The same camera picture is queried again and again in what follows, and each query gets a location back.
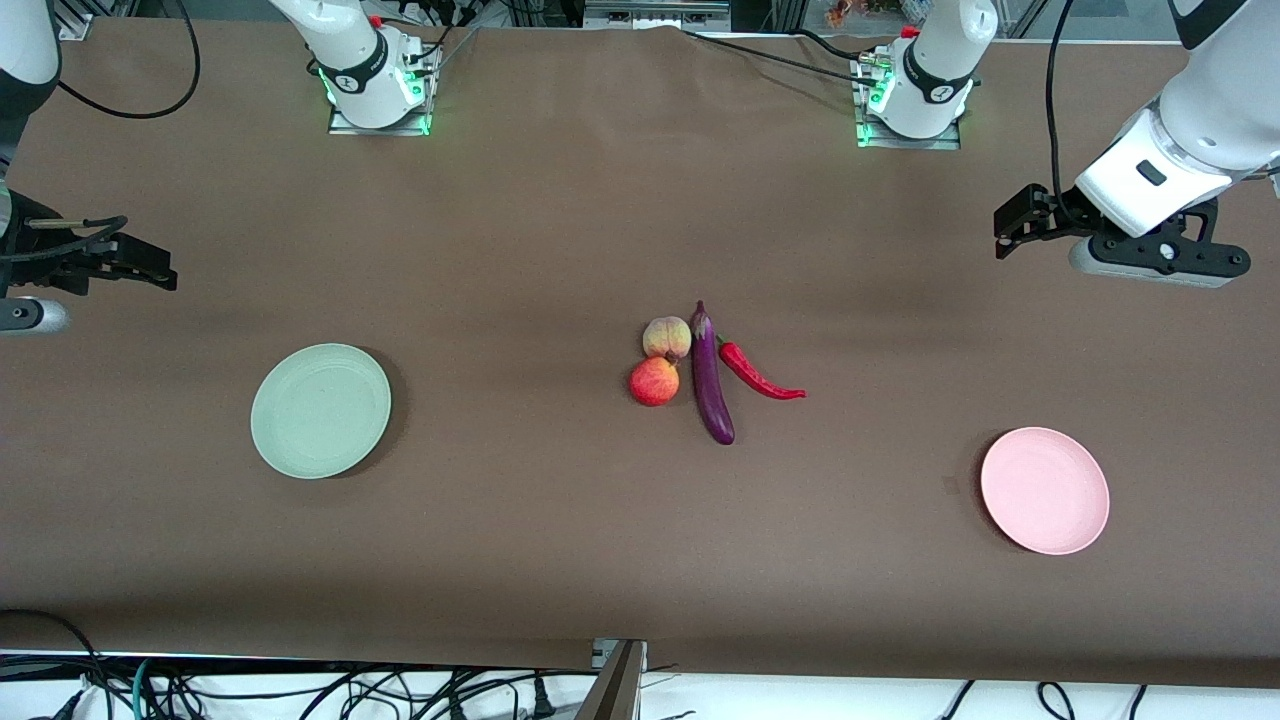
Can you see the grey metal background device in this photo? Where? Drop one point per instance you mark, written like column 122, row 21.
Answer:
column 650, row 15

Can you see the yellow-pink peach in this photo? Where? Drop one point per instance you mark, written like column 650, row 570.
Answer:
column 666, row 338

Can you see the pink plate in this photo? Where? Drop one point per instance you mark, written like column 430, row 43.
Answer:
column 1045, row 490

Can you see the red apple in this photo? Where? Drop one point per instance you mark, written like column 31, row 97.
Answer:
column 654, row 382

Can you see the purple eggplant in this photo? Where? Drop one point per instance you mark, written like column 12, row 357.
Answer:
column 710, row 390

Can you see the colourful background clutter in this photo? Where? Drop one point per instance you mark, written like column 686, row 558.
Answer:
column 870, row 12

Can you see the light green plate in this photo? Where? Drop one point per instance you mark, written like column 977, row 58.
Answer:
column 320, row 410

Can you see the aluminium frame corner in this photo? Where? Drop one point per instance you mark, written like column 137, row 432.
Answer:
column 75, row 20

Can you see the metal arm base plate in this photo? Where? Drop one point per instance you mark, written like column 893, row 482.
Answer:
column 345, row 125
column 930, row 143

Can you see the red chili pepper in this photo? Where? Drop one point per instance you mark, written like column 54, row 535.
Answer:
column 750, row 375

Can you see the aluminium profile post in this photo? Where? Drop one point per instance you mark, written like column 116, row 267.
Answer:
column 615, row 690

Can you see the brown table cloth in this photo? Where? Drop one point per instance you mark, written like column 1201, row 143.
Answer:
column 600, row 550

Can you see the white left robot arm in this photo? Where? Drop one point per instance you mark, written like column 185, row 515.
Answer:
column 1230, row 100

